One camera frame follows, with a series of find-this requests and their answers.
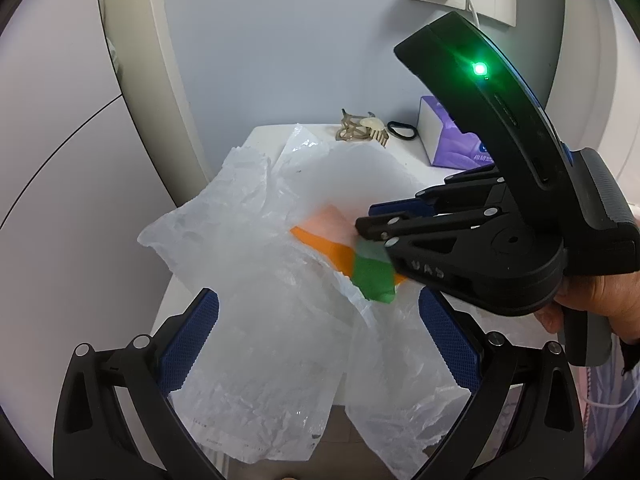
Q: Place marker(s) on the pink floral bedsheet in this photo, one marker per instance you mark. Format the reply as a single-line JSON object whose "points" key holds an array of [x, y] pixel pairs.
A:
{"points": [[612, 440]]}

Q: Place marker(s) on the tan hair claw clip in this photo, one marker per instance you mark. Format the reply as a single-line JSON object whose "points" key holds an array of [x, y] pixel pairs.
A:
{"points": [[351, 129]]}

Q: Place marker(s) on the translucent white plastic bag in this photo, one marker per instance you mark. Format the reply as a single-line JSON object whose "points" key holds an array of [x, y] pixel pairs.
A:
{"points": [[260, 270]]}

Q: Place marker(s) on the purple tissue box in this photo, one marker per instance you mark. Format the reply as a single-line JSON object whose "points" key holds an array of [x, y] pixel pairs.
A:
{"points": [[450, 150]]}

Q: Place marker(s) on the orange and green wrapper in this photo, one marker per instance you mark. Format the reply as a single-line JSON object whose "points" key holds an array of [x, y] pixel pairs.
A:
{"points": [[372, 280]]}

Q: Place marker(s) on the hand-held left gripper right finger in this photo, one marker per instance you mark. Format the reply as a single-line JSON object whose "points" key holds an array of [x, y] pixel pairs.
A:
{"points": [[450, 345]]}

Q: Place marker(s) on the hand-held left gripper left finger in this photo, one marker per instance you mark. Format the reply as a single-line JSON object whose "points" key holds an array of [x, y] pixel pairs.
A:
{"points": [[190, 345]]}

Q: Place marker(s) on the white nightstand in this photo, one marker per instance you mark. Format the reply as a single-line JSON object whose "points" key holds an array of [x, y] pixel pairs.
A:
{"points": [[407, 157]]}

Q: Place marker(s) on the white headboard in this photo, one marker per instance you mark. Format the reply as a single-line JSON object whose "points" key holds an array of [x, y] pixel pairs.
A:
{"points": [[600, 60]]}

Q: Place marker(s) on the cream hair claw clip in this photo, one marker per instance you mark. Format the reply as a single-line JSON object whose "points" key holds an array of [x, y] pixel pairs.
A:
{"points": [[376, 127]]}

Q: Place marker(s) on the person's right hand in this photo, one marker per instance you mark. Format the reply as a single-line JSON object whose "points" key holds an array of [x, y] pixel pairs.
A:
{"points": [[600, 300]]}

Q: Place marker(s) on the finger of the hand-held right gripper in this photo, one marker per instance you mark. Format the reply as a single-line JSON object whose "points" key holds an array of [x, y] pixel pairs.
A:
{"points": [[400, 207], [390, 225]]}

